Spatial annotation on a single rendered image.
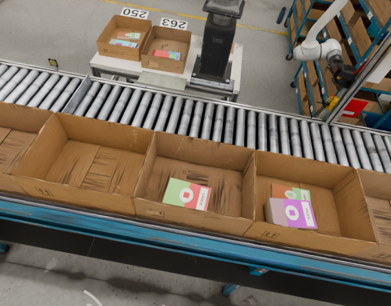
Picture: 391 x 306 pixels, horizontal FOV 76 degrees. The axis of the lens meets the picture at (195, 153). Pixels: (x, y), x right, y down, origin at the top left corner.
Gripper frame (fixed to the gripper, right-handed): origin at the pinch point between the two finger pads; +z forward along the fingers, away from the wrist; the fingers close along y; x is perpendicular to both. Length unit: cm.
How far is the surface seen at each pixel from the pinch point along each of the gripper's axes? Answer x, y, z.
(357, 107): 7.8, 11.4, 12.0
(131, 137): -3, -103, 73
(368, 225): -9, -15, 95
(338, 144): 20.3, 3.6, 32.2
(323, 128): 20.5, -3.2, 21.2
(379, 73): -15.6, 7.9, 12.8
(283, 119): 20.1, -28.3, 21.0
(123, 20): 13, -148, -46
